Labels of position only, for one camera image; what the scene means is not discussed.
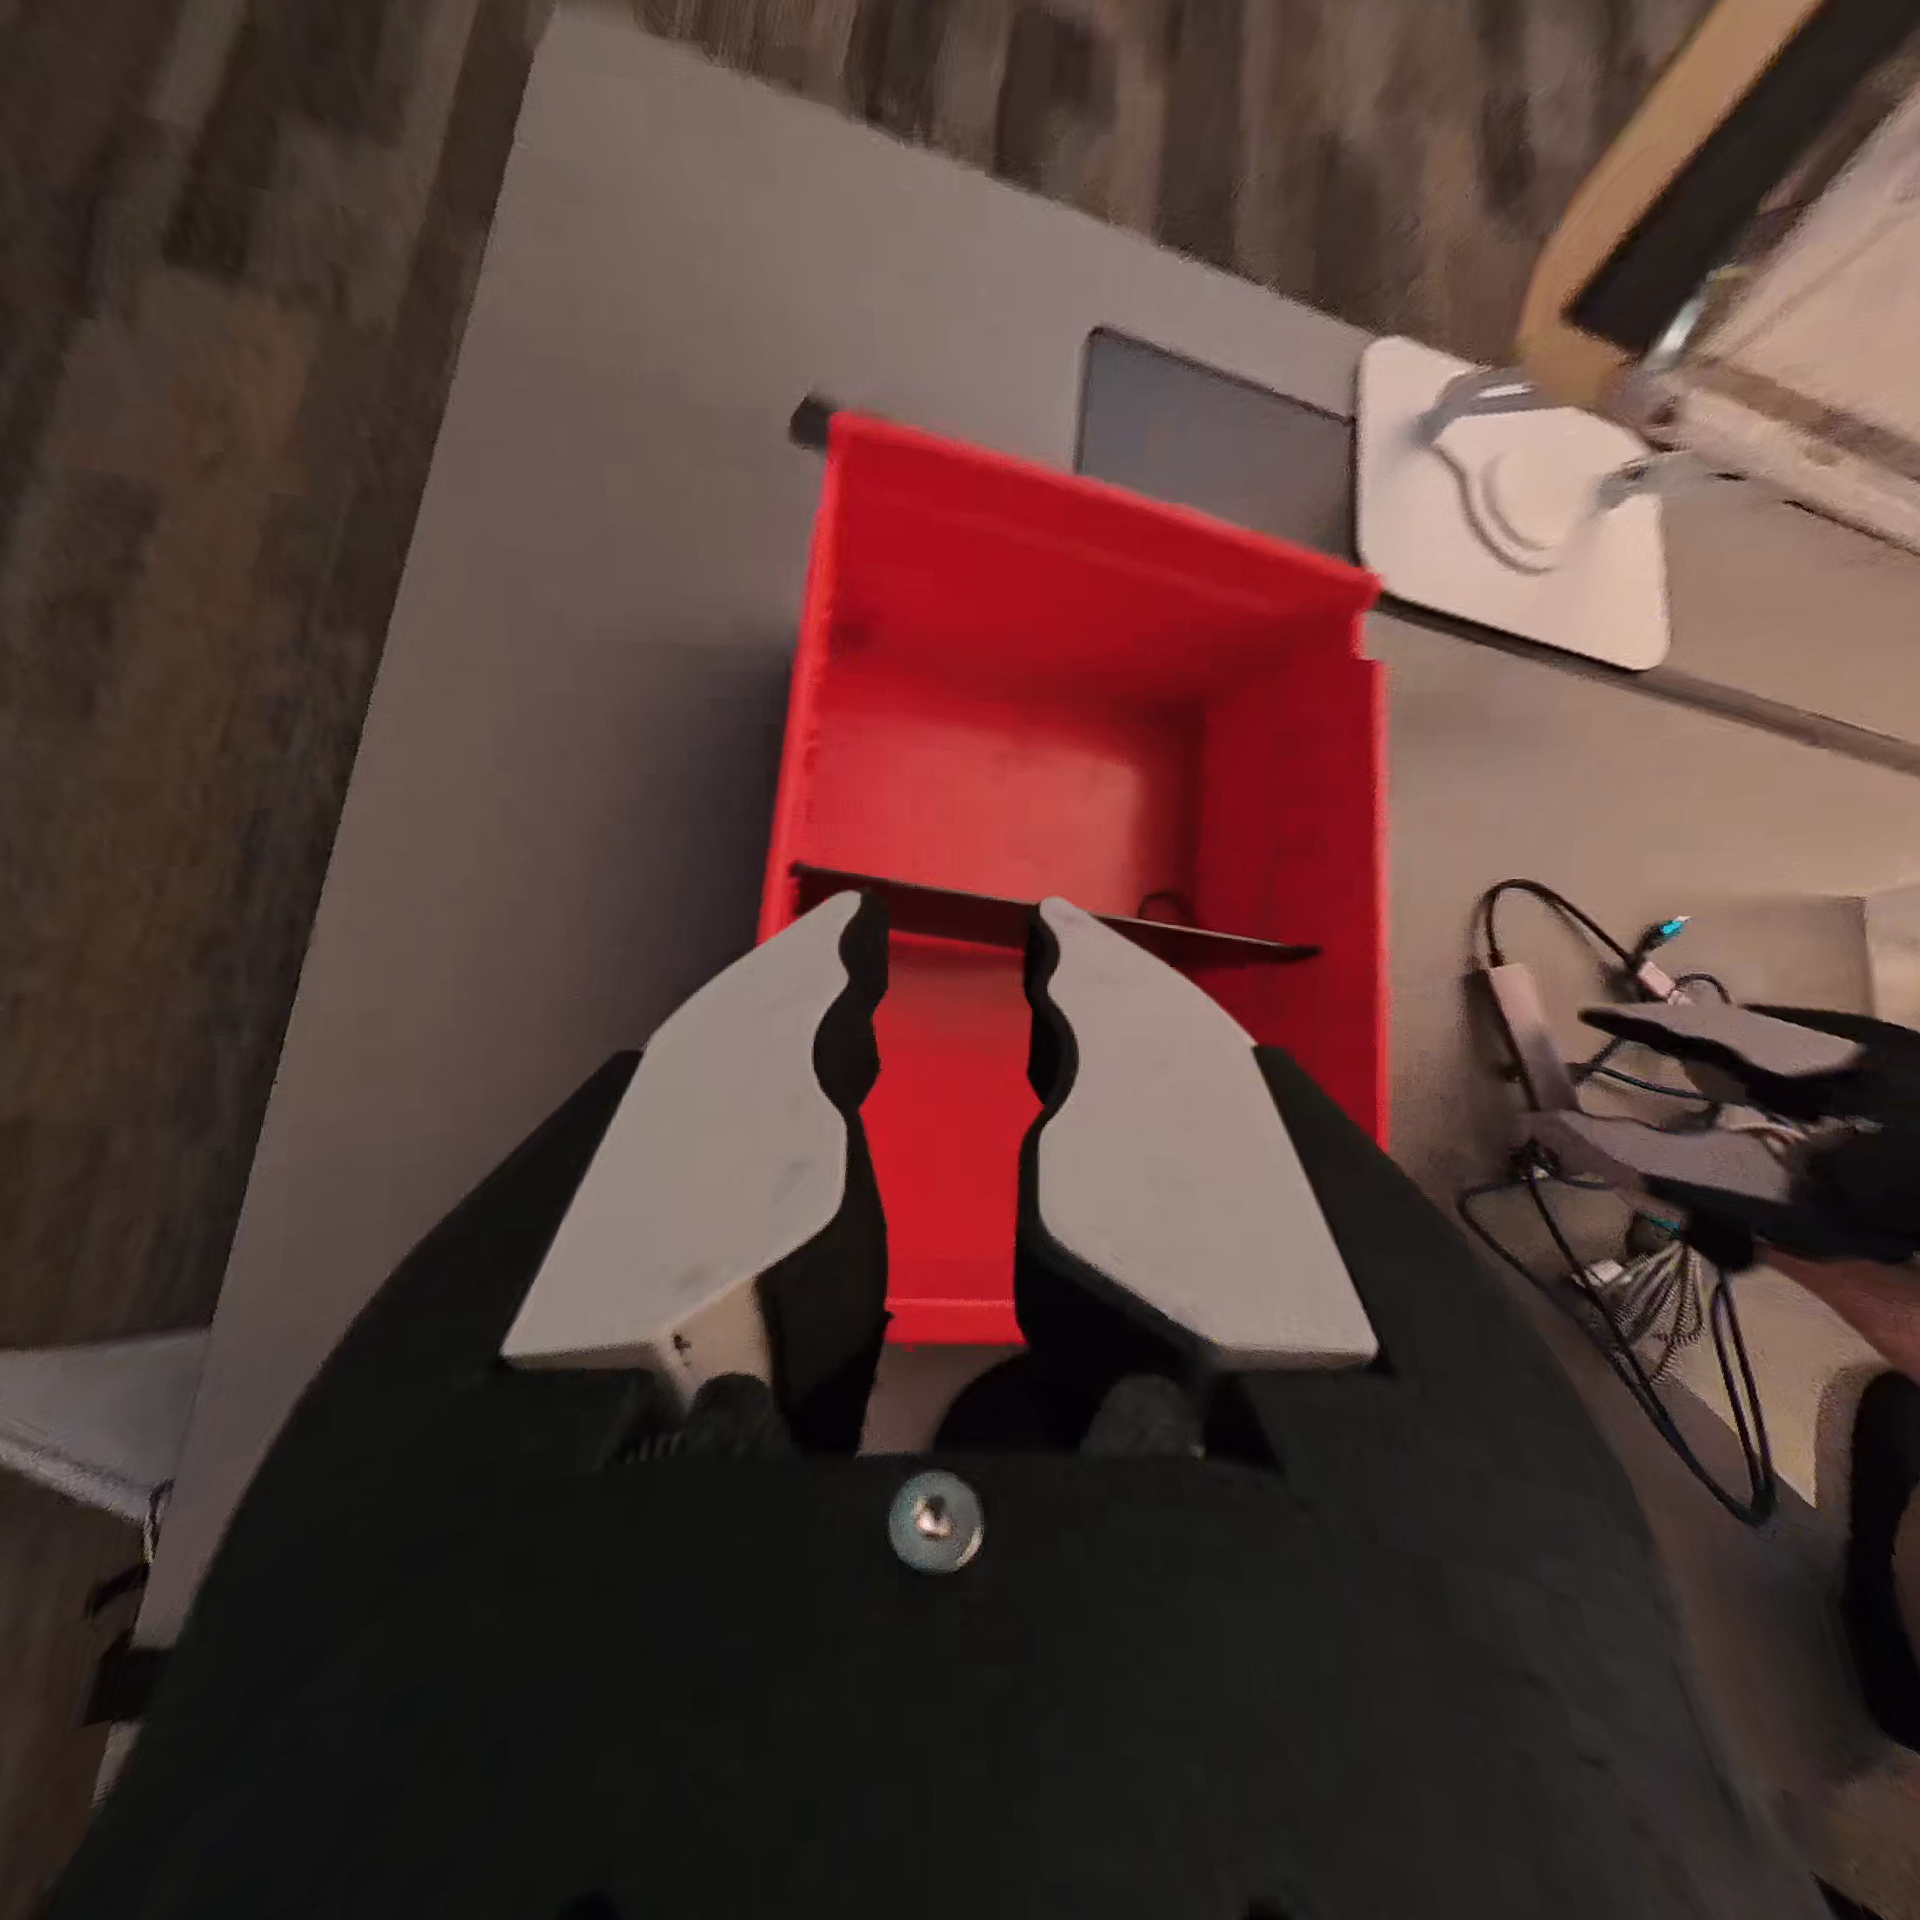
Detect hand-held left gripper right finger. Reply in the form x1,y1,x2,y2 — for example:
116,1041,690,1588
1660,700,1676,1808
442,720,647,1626
1014,897,1376,1444

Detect blue braided usb-c cable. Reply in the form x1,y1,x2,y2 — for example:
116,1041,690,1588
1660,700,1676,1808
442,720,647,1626
1459,913,1778,1522

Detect black divider plate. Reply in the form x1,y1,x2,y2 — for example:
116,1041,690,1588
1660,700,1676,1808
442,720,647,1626
789,864,1322,962

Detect red plastic bin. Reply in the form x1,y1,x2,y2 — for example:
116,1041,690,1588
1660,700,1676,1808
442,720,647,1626
757,410,1389,1346

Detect white flat object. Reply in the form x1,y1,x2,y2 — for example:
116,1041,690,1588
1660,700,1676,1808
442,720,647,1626
0,1331,212,1510

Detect grey mouse pad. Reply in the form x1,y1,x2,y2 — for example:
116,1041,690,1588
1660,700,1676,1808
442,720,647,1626
1073,323,1359,527

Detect black rounded object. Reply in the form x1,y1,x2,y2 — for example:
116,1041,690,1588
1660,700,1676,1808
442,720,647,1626
1839,1363,1920,1758

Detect grey usb hub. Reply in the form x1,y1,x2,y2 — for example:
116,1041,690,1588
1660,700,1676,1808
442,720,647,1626
1484,968,1573,1121

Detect white braided cable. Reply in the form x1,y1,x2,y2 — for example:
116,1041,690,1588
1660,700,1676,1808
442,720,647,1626
1573,1247,1716,1386

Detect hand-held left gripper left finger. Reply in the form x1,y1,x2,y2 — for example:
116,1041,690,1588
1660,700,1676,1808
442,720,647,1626
499,887,890,1450

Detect person's right hand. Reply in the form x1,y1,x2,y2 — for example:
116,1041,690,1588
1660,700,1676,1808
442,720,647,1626
1772,1247,1920,1361

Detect black cable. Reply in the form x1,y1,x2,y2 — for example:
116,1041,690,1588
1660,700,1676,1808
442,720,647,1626
1475,881,1650,1052

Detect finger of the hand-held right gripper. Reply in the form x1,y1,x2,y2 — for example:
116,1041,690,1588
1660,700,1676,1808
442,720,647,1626
1517,1107,1804,1205
1583,1001,1877,1085

